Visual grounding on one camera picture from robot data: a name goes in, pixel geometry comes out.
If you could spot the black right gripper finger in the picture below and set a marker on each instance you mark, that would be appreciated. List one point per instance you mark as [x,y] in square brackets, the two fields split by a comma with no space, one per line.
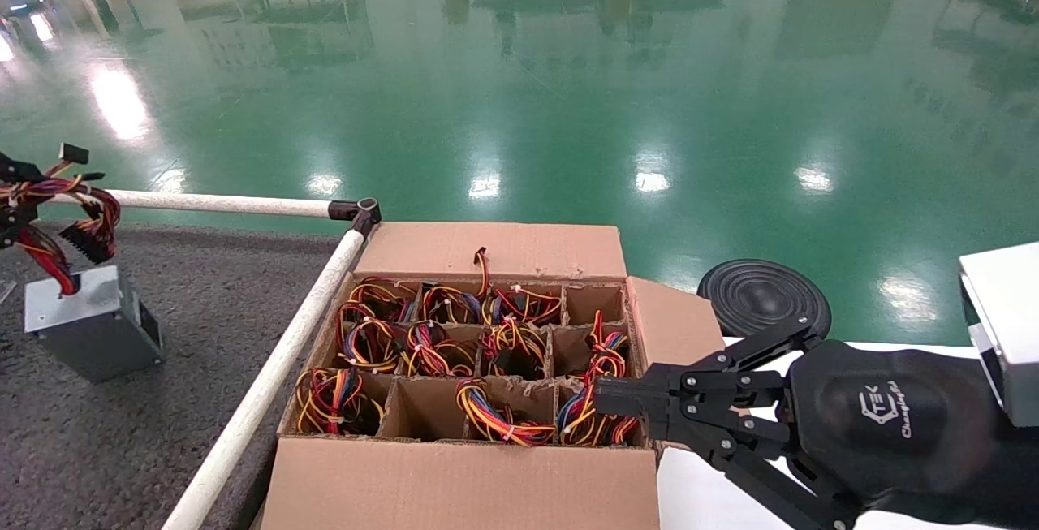
[698,376]
[730,441]

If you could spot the black pipe connector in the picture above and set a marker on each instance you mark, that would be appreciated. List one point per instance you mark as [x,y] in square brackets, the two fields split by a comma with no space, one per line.
[357,212]

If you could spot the grey felt table mat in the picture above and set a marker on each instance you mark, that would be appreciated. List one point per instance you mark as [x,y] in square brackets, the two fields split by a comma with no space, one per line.
[203,311]

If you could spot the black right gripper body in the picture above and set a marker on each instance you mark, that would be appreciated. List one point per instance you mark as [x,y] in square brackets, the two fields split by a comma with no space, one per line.
[885,424]

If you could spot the brown cardboard divider box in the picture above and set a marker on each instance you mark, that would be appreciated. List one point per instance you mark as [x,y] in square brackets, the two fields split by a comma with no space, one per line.
[487,250]

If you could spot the black round ribbed disc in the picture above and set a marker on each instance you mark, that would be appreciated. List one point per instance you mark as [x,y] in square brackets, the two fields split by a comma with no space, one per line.
[759,295]

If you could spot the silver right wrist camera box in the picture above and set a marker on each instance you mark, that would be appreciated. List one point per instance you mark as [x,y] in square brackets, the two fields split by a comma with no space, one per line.
[1006,327]

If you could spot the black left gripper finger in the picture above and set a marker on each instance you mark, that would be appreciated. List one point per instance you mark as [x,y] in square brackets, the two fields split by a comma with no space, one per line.
[12,226]
[18,171]

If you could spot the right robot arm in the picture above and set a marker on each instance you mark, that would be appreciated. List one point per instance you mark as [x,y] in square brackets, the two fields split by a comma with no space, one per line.
[1015,481]

